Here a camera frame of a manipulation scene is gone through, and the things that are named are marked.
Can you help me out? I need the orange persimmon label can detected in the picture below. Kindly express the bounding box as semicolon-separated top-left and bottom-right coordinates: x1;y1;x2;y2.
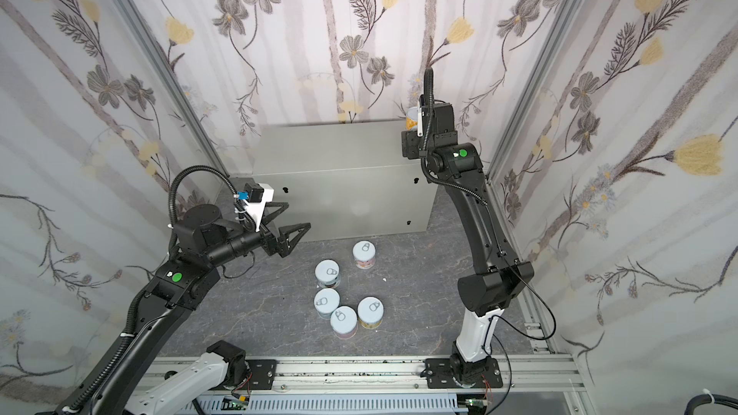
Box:
405;107;419;131

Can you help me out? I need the yellow white label can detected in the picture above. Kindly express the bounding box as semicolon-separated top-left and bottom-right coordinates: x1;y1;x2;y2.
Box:
357;296;384;330

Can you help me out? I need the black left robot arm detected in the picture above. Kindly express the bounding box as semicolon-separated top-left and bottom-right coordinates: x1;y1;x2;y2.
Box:
54;165;311;414

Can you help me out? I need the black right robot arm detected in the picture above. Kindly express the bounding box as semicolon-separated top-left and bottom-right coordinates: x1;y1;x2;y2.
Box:
401;68;534;386

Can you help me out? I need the blue label can upper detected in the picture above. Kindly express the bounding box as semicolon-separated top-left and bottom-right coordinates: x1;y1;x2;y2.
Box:
314;259;340;288

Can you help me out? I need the blue label can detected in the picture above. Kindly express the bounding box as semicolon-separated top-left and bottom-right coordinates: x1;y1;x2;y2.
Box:
314;259;340;288
313;288;340;320

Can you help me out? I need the blue label can lower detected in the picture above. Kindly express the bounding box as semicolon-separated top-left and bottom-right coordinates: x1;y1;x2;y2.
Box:
313;288;340;320

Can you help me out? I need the grey metal cabinet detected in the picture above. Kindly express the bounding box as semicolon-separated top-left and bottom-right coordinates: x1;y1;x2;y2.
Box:
253;120;436;241

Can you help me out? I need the pink label can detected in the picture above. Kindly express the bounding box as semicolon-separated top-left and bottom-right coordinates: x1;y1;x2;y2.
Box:
352;240;377;270

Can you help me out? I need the purple label can front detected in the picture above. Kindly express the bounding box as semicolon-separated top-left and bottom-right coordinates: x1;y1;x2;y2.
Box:
330;305;359;339

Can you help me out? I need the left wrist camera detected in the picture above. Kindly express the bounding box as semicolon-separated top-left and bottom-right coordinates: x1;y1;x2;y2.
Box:
234;179;274;219

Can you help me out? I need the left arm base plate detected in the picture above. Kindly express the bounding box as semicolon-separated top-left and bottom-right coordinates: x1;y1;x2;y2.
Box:
222;359;278;392

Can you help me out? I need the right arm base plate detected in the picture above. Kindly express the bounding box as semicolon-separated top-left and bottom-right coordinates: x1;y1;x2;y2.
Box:
420;355;504;389

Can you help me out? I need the white slotted cable duct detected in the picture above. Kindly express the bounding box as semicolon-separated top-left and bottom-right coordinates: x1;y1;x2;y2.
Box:
197;394;468;414

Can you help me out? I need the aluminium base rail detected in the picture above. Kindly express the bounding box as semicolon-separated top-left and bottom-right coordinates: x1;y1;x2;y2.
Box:
137;355;589;396

